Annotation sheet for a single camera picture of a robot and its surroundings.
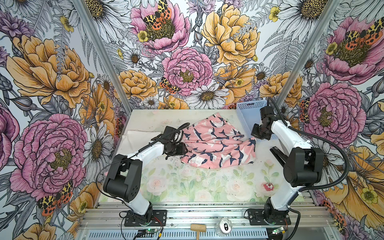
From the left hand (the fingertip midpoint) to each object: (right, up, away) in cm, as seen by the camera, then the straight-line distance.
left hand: (183, 155), depth 91 cm
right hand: (+43, +10, 0) cm, 44 cm away
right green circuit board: (+46, -32, -19) cm, 59 cm away
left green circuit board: (-15, -32, -19) cm, 40 cm away
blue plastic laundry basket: (+49, +28, +26) cm, 62 cm away
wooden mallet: (+9, -29, -21) cm, 37 cm away
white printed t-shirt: (-34, +7, +11) cm, 37 cm away
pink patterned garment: (+18, +6, +9) cm, 21 cm away
